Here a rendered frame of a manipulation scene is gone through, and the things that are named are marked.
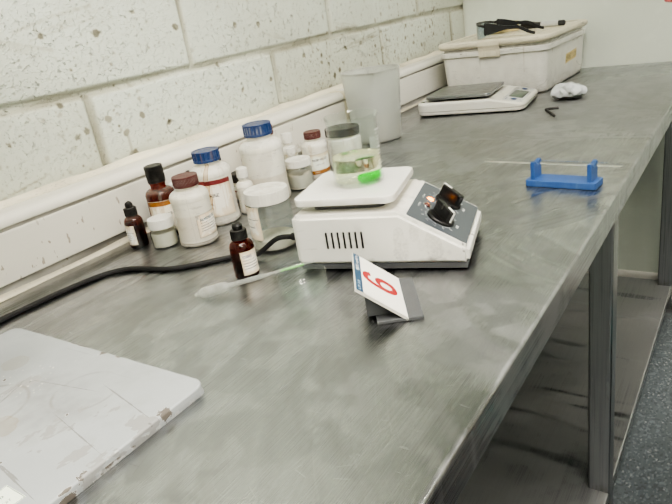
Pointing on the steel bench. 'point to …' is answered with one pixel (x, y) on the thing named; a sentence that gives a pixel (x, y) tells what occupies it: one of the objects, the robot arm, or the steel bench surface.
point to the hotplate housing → (378, 236)
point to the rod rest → (564, 179)
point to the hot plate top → (329, 196)
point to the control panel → (439, 224)
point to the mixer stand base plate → (75, 414)
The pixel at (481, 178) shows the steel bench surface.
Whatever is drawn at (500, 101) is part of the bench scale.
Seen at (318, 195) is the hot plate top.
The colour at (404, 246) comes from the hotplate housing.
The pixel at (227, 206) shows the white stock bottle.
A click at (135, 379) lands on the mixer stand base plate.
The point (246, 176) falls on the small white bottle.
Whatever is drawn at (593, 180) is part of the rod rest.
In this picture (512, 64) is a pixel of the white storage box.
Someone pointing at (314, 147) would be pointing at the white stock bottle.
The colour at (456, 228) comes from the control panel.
